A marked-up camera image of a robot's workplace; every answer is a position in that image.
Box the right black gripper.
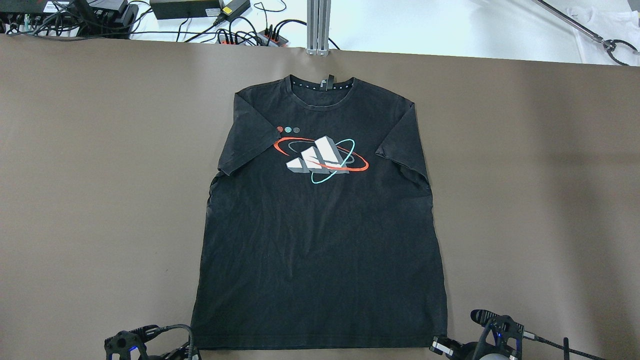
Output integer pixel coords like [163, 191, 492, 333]
[430, 309, 524, 360]

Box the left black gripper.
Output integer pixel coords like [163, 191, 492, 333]
[103, 325, 202, 360]

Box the black graphic t-shirt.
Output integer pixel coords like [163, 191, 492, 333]
[190, 75, 448, 350]

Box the metal rod with hook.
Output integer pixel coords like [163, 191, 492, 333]
[533, 0, 639, 66]

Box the black electronics box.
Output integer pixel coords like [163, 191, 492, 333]
[0, 0, 140, 39]

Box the black power adapter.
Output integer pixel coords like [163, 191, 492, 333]
[149, 0, 224, 20]

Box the power strip with plugs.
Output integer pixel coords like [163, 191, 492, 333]
[212, 29, 290, 47]

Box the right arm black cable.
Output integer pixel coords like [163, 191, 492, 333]
[522, 332, 608, 360]

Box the aluminium frame post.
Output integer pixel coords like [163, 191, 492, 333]
[306, 0, 331, 57]

